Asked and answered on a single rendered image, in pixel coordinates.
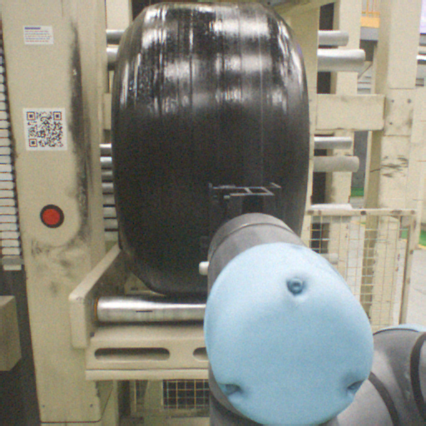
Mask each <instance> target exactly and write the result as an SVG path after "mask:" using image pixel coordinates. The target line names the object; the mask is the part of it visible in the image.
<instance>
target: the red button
mask: <svg viewBox="0 0 426 426"><path fill-rule="evenodd" d="M43 218H44V220H45V221H46V222H47V223H48V224H49V225H55V224H56V223H57V222H58V221H59V220H60V214H59V212H58V211H57V210H55V209H48V210H46V211H45V212H44V215H43Z"/></svg>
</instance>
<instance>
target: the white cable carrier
mask: <svg viewBox="0 0 426 426"><path fill-rule="evenodd" d="M8 96H9V92H8V83H7V65H6V56H5V47H4V37H3V28H2V22H0V164H1V165H0V172H3V173H0V180H4V181H0V189H5V190H0V197H5V198H0V206H1V207H0V214H6V215H0V222H7V223H2V224H1V225H0V230H3V231H2V232H1V238H2V239H5V240H2V246H7V247H4V248H3V249H2V254H3V255H5V256H4V257H3V259H24V257H23V248H22V230H21V221H20V211H18V207H19V202H17V184H16V179H15V178H16V175H15V163H13V162H15V161H14V156H13V155H12V154H14V153H13V146H12V131H11V130H12V129H11V122H10V121H11V120H10V115H11V113H9V112H11V111H9V108H10V105H8V103H10V101H9V97H8ZM1 119H2V120H1ZM2 129H3V130H2ZM3 137H6V138H3ZM4 146H7V147H4ZM5 155H8V156H5ZM6 163H7V164H6ZM3 267H4V270H21V269H22V265H4V266H3Z"/></svg>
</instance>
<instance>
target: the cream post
mask: <svg viewBox="0 0 426 426"><path fill-rule="evenodd" d="M0 10H1V19H2V28H3V37H4V47H5V56H6V65H7V83H8V92H9V101H10V108H9V111H11V115H10V120H11V129H12V145H13V153H14V161H15V175H16V184H17V202H19V207H18V211H20V221H21V230H22V248H23V257H24V264H25V271H26V282H27V302H28V312H29V321H30V330H31V334H32V348H33V358H34V367H35V376H36V386H37V403H38V412H39V422H40V426H116V424H115V408H114V392H113V379H110V380H86V373H85V369H87V368H85V364H84V351H83V349H74V348H73V347H72V338H71V334H70V323H69V310H68V297H69V295H70V294H71V293H72V292H73V291H74V290H75V289H76V287H77V286H79V285H80V284H81V283H82V281H83V280H84V279H85V278H86V276H87V275H88V274H89V273H90V272H92V270H93V269H94V268H95V267H96V266H97V265H98V263H99V262H100V261H101V260H102V259H103V258H104V257H105V256H106V246H105V229H104V212H103V196H102V164H101V148H100V131H99V115H98V98H97V67H96V50H95V34H94V17H93V1H92V0H0ZM23 26H52V36H53V44H25V41H24V30H23ZM23 108H65V119H66V132H67V150H55V151H26V142H25V132H24V122H23V113H22V109H23ZM48 209H55V210H57V211H58V212H59V214H60V220H59V221H58V222H57V223H56V224H55V225H49V224H48V223H47V222H46V221H45V220H44V218H43V215H44V212H45V211H46V210H48Z"/></svg>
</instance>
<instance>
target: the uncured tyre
mask: <svg viewBox="0 0 426 426"><path fill-rule="evenodd" d="M309 153H310V115H309V98H308V86H307V78H306V71H305V61H304V56H303V52H302V51H301V49H300V43H299V40H298V38H297V36H296V34H295V32H294V31H293V30H292V29H291V28H290V25H289V24H288V23H286V22H285V20H284V19H283V18H282V17H281V16H280V15H279V13H277V11H276V10H274V8H272V7H267V6H266V5H264V4H261V3H258V2H159V3H156V5H152V6H149V7H145V8H144V9H143V11H142V12H141V13H140V14H139V15H138V16H137V17H136V19H135V20H133V21H132V22H131V23H130V25H129V27H128V28H127V29H126V30H125V31H124V33H123V34H122V37H121V41H120V44H118V48H117V53H116V61H115V68H114V76H113V86H112V99H111V174H112V185H113V195H114V204H115V211H116V216H117V223H118V228H119V233H120V237H121V244H122V249H123V252H124V255H125V258H126V262H127V265H128V267H129V269H130V270H131V271H132V272H133V273H134V274H135V275H136V276H137V278H138V279H139V280H140V281H141V282H142V283H143V284H144V285H146V286H147V287H148V288H149V289H150V290H152V291H153V293H156V294H159V295H165V296H202V295H208V275H202V274H201V273H200V272H199V264H200V263H201V262H207V255H201V236H208V235H210V205H209V183H211V184H212V187H218V185H229V184H235V187H260V186H270V182H272V183H274V184H276V185H278V186H281V188H282V191H281V221H283V222H284V223H285V224H286V225H287V226H288V227H289V228H290V229H291V230H292V231H293V232H294V233H295V234H296V235H297V236H298V237H299V238H300V236H301V232H302V226H303V221H304V215H305V203H306V195H308V193H307V185H308V184H309V173H310V154H309Z"/></svg>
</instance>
